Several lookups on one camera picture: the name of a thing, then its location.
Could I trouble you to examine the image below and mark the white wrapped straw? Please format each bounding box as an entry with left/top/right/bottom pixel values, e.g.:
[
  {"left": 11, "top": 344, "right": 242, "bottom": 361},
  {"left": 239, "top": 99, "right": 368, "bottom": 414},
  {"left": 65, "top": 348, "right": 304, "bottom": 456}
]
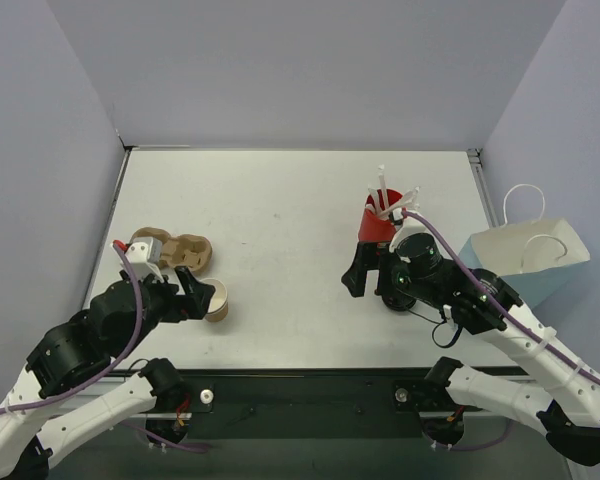
[
  {"left": 388, "top": 186, "right": 420, "bottom": 212},
  {"left": 378, "top": 165, "right": 389, "bottom": 211},
  {"left": 367, "top": 186, "right": 383, "bottom": 217}
]

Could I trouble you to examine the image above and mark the light blue paper bag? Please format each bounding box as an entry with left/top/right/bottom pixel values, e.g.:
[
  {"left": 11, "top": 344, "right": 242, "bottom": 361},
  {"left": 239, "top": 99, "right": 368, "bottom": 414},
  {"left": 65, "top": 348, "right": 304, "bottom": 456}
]
[{"left": 459, "top": 183, "right": 591, "bottom": 312}]

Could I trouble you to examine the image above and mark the brown cardboard cup carrier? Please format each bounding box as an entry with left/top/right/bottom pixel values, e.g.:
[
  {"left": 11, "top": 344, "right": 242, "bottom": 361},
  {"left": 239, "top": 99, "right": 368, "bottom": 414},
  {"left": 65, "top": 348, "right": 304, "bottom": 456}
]
[{"left": 131, "top": 227, "right": 213, "bottom": 274}]

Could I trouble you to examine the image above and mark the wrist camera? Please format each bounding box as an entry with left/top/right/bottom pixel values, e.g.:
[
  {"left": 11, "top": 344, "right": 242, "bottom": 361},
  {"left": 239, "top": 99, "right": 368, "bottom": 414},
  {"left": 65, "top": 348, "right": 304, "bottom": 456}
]
[
  {"left": 112, "top": 237, "right": 162, "bottom": 280},
  {"left": 388, "top": 207, "right": 427, "bottom": 264}
]

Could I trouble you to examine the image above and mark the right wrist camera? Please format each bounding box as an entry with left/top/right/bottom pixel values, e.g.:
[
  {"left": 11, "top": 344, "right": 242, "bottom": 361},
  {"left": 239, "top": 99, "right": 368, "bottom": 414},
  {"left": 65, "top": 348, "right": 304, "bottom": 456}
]
[{"left": 388, "top": 207, "right": 427, "bottom": 264}]

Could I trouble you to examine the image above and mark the brown paper coffee cup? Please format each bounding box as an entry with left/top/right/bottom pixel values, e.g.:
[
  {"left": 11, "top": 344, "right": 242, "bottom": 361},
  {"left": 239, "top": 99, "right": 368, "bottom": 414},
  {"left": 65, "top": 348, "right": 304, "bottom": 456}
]
[{"left": 203, "top": 278, "right": 229, "bottom": 323}]

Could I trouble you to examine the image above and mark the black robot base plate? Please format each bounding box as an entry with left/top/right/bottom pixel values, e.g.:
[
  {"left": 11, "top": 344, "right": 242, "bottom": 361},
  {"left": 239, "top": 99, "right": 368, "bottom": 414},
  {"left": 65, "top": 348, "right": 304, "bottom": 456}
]
[{"left": 124, "top": 368, "right": 486, "bottom": 446}]

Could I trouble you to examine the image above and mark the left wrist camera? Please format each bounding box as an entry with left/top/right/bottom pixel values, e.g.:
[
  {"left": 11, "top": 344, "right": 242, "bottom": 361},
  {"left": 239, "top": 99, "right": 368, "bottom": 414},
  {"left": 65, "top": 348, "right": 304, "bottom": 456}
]
[{"left": 112, "top": 237, "right": 162, "bottom": 280}]

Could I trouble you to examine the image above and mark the red straw holder cup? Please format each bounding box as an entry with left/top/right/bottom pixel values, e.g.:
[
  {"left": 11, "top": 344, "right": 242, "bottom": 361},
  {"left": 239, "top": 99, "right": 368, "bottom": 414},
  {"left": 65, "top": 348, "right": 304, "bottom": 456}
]
[{"left": 358, "top": 189, "right": 403, "bottom": 242}]

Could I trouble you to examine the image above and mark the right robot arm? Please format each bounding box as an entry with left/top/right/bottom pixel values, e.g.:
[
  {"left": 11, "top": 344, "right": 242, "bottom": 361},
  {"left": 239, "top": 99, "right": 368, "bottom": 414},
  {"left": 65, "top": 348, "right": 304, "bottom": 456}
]
[{"left": 341, "top": 233, "right": 600, "bottom": 466}]

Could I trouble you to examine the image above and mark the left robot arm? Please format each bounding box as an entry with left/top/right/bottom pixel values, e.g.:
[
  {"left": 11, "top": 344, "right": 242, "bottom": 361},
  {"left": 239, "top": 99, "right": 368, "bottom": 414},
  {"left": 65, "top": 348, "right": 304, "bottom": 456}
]
[{"left": 0, "top": 267, "right": 215, "bottom": 479}]

